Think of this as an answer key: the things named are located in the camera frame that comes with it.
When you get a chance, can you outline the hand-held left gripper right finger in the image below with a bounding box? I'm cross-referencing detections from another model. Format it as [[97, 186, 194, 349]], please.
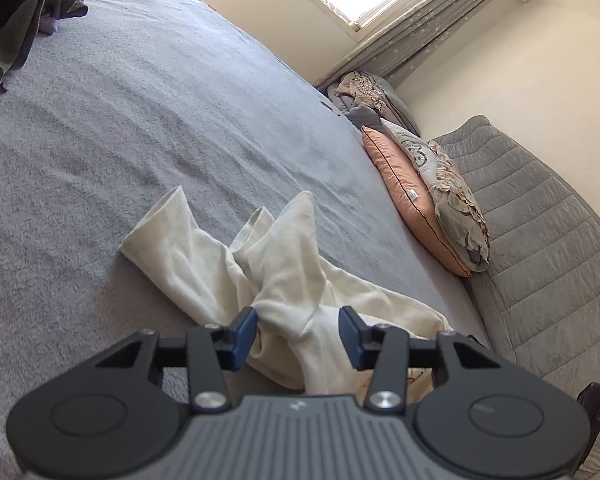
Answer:
[[339, 305, 503, 415]]

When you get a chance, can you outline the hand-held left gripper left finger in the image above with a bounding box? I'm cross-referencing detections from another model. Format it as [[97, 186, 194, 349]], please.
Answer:
[[94, 306, 258, 413]]

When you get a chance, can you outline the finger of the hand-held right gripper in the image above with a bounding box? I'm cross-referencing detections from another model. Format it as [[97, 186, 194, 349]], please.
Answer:
[[575, 381, 600, 437]]

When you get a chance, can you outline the cream sweatshirt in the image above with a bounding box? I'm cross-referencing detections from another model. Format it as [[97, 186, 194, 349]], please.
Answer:
[[121, 186, 456, 403]]

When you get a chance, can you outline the pile of dark clothes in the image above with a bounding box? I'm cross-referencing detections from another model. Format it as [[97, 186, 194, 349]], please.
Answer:
[[0, 0, 90, 93]]

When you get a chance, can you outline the pink pillow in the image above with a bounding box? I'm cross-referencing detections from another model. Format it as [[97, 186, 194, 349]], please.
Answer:
[[361, 125, 473, 278]]

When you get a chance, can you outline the floral grey pillow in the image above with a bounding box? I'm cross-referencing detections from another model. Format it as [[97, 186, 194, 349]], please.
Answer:
[[382, 119, 492, 273]]

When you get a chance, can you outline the grey quilted headboard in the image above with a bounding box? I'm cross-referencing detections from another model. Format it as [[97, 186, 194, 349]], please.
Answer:
[[432, 115, 600, 480]]

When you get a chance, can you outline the bundled grey quilt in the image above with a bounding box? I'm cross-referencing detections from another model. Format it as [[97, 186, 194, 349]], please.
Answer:
[[326, 71, 421, 137]]

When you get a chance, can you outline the grey star curtain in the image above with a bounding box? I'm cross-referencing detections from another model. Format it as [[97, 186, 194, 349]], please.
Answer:
[[315, 0, 523, 88]]

